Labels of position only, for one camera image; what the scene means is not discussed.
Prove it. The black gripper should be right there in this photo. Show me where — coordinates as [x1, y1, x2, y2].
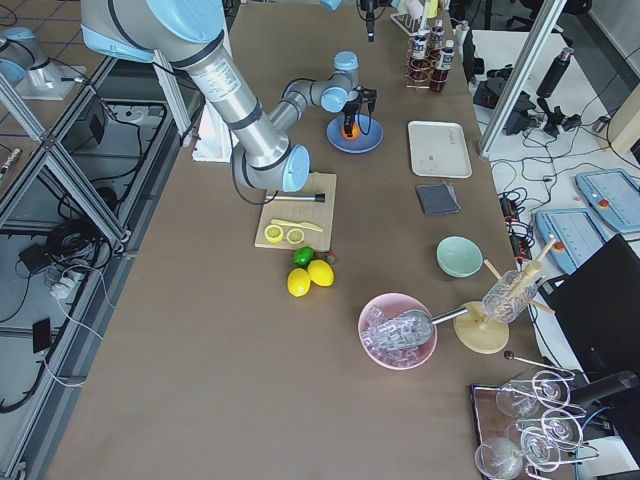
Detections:
[356, 0, 390, 43]
[341, 86, 377, 136]

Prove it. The orange mandarin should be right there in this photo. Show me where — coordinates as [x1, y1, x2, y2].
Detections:
[341, 123, 361, 141]

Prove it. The blue plate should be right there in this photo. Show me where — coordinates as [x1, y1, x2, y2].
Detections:
[326, 114, 384, 154]

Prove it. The dark drink bottle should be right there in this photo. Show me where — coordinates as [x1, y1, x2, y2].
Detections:
[430, 19, 444, 55]
[430, 40, 455, 93]
[408, 29, 429, 85]

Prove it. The steel cylinder muddler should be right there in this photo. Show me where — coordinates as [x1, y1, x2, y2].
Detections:
[273, 193, 326, 203]

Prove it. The cream serving tray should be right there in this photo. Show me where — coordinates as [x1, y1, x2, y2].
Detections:
[408, 120, 472, 179]

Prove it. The wooden cutting board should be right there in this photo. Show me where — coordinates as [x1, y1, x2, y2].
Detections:
[254, 173, 337, 252]

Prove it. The yellow plastic knife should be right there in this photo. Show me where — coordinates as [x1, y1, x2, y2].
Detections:
[270, 218, 324, 232]

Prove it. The grey folded cloth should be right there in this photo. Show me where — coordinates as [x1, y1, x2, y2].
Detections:
[416, 182, 461, 216]

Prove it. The lemon slice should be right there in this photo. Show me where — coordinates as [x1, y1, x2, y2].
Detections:
[286, 227, 305, 245]

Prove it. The lemon half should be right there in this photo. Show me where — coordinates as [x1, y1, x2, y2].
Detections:
[263, 224, 285, 244]

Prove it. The green lime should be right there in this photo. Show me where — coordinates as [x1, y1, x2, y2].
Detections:
[293, 246, 315, 268]

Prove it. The yellow lemon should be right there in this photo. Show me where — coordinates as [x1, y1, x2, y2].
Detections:
[287, 268, 311, 298]
[307, 259, 335, 287]

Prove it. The mint green bowl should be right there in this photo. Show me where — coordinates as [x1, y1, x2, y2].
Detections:
[436, 236, 484, 278]

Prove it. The pink bowl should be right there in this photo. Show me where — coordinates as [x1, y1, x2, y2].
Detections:
[358, 293, 438, 370]

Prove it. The metal ice scoop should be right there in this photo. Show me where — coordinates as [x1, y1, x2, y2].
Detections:
[385, 306, 468, 349]

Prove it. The clear ice cubes pile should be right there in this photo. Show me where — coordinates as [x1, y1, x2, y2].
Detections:
[361, 306, 435, 367]

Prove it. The clear glass cup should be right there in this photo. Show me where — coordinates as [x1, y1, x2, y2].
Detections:
[482, 270, 537, 324]

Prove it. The wooden cup stand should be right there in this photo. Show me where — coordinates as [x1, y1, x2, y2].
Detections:
[453, 238, 555, 354]

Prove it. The blue teach pendant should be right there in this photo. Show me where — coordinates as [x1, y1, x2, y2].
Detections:
[534, 208, 609, 274]
[575, 168, 639, 234]

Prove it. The wine glass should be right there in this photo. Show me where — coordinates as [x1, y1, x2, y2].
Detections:
[520, 426, 561, 473]
[496, 379, 541, 418]
[474, 437, 524, 479]

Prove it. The copper wire bottle rack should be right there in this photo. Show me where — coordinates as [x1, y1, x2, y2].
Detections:
[405, 27, 454, 92]

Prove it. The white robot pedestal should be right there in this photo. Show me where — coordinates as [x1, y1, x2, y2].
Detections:
[192, 101, 235, 163]

